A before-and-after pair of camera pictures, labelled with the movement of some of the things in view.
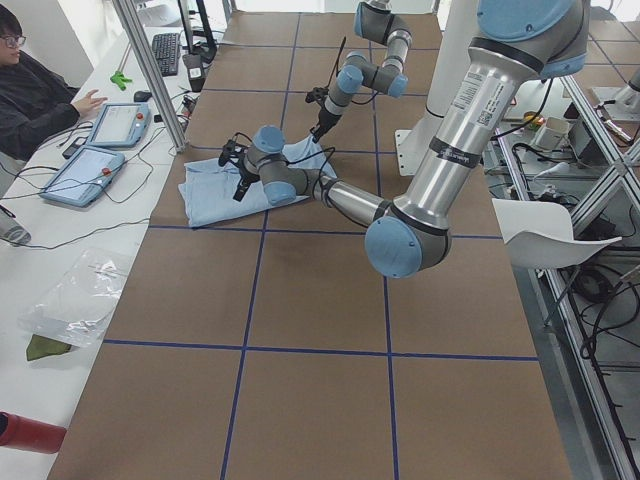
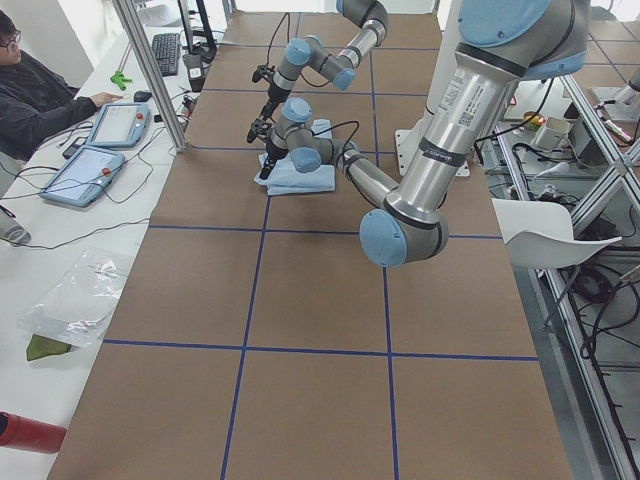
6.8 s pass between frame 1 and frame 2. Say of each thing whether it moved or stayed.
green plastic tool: stayed
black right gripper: moved
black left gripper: moved
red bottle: stayed
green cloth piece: stayed
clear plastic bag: stayed
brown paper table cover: stayed
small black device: stayed
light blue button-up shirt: moved
